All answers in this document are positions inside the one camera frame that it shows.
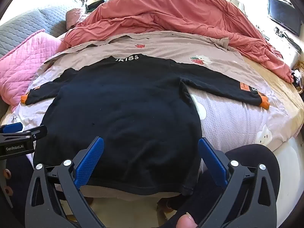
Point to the person's leg in black pants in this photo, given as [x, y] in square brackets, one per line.
[249, 154]

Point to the black sweater with orange cuffs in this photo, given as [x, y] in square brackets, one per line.
[123, 114]

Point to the black flat television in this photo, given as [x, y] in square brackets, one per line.
[283, 14]

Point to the white curved chair back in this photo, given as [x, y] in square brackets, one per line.
[239, 3]

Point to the black set-top box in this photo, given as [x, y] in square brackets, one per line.
[294, 45]

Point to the person's right hand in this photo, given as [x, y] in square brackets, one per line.
[186, 222]

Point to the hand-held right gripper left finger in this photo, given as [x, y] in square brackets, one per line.
[91, 161]

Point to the grey quilted pillow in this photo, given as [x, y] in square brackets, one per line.
[35, 19]

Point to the white cabinet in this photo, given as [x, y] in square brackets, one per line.
[291, 54]

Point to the pink quilted pillow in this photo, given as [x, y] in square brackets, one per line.
[21, 64]

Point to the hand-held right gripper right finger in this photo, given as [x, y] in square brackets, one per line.
[211, 161]

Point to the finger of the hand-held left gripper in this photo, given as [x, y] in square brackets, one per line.
[11, 127]
[35, 131]

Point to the small mauve pillow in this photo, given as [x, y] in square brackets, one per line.
[73, 16]

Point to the dark clothes pile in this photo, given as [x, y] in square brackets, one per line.
[95, 4]

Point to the yellow mattress cover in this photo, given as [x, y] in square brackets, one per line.
[285, 99]

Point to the mixed clutter pile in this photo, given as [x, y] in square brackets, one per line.
[299, 76]

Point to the mauve strawberry print bed sheet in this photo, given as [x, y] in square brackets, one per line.
[225, 114]

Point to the white mattress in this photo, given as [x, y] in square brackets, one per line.
[292, 171]

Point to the salmon red duvet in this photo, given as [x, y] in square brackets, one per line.
[166, 11]

